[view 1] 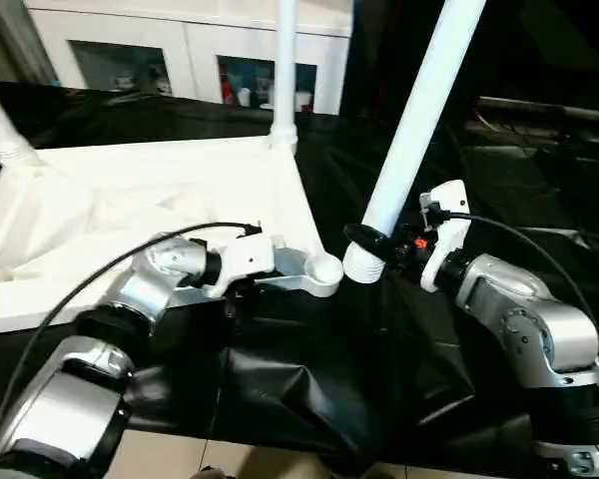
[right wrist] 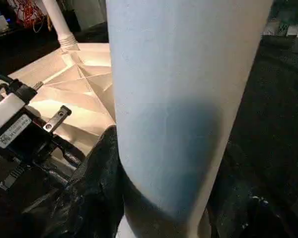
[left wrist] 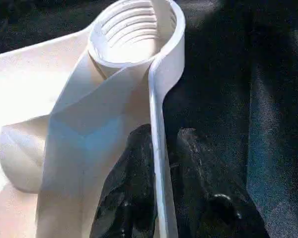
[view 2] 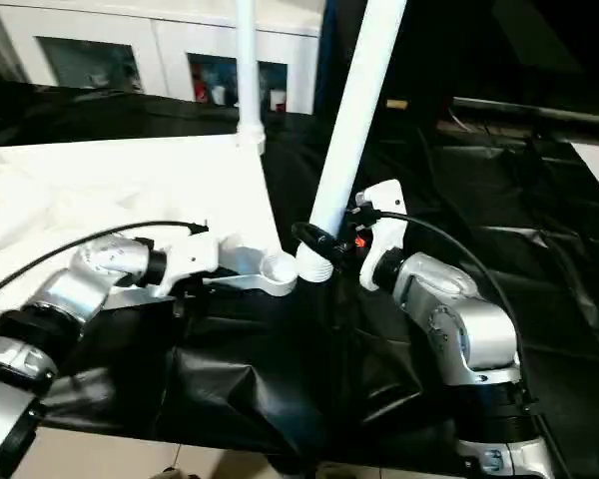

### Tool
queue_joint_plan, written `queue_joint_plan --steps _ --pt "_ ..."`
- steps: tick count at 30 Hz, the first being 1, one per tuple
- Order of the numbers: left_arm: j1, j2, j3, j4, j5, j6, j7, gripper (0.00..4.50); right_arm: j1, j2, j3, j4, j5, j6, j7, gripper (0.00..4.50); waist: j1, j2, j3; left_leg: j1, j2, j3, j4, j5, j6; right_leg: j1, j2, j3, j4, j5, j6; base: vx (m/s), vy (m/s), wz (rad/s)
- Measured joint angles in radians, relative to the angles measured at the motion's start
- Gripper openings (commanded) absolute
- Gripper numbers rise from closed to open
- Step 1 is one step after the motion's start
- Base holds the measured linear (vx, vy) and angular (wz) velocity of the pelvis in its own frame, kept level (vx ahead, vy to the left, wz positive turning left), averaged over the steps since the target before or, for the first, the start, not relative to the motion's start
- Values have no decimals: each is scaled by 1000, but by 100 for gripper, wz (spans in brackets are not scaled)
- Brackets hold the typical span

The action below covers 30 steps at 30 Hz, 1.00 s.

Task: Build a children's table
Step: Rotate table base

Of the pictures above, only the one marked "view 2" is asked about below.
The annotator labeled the white plastic table top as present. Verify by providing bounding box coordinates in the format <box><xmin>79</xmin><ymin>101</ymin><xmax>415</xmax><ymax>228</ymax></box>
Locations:
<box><xmin>0</xmin><ymin>130</ymin><xmax>300</xmax><ymax>331</ymax></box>

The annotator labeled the white plastic table leg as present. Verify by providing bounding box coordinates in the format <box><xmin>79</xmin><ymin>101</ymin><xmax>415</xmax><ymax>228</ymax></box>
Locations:
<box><xmin>296</xmin><ymin>0</ymin><xmax>409</xmax><ymax>284</ymax></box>
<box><xmin>234</xmin><ymin>0</ymin><xmax>267</xmax><ymax>151</ymax></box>

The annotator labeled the black work mat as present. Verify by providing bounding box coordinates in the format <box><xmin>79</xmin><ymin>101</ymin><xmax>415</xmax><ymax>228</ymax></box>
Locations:
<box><xmin>0</xmin><ymin>77</ymin><xmax>599</xmax><ymax>479</ymax></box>

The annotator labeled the black right robot foot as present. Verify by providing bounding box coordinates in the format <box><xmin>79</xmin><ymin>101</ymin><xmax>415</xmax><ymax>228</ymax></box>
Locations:
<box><xmin>317</xmin><ymin>461</ymin><xmax>351</xmax><ymax>479</ymax></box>

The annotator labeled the long black pole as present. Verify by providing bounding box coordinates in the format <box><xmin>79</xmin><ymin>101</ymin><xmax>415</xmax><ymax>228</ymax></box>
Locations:
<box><xmin>451</xmin><ymin>97</ymin><xmax>599</xmax><ymax>132</ymax></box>

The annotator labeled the white sideboard cabinet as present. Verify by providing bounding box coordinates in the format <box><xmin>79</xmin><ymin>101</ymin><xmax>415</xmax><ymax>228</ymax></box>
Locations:
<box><xmin>0</xmin><ymin>0</ymin><xmax>326</xmax><ymax>115</ymax></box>

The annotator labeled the beige curtain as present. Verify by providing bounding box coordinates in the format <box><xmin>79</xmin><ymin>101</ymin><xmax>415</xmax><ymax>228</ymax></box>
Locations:
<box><xmin>0</xmin><ymin>0</ymin><xmax>27</xmax><ymax>85</ymax></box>

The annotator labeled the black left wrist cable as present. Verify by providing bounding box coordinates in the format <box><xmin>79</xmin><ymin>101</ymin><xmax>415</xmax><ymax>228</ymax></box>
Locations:
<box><xmin>0</xmin><ymin>219</ymin><xmax>210</xmax><ymax>306</ymax></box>

